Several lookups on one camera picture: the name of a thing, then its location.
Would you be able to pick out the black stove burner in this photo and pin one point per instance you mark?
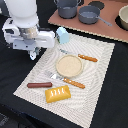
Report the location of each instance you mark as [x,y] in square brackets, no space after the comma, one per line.
[97,4]

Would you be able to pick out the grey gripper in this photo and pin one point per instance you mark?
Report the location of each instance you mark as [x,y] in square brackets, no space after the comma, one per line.
[30,39]

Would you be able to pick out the beige bowl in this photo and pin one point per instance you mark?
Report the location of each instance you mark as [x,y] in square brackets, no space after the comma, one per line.
[123,14]

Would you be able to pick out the grey saucepan with handle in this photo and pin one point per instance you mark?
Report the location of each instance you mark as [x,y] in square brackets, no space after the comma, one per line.
[90,15]

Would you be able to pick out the grey cooking pot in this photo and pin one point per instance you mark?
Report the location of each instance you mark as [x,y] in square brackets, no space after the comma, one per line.
[67,9]

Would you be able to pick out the brown sausage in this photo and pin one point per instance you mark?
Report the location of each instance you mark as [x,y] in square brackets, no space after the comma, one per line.
[39,85]

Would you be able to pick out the beige woven placemat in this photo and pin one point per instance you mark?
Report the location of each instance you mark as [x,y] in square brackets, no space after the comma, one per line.
[79,109]

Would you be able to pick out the yellow bread pastry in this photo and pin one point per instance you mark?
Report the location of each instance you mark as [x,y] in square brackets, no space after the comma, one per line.
[56,94]

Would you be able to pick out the fork with orange handle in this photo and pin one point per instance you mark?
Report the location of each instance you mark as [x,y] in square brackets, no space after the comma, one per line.
[55,76]

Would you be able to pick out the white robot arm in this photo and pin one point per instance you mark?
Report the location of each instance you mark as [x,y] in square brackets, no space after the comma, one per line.
[24,14]

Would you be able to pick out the round beige plate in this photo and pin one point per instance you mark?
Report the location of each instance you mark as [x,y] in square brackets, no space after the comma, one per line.
[69,66]

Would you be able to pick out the pink wooden stove board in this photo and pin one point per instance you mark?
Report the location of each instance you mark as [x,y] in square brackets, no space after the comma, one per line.
[109,13]

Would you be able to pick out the knife with orange handle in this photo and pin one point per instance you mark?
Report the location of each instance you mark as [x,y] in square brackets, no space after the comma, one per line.
[80,55]

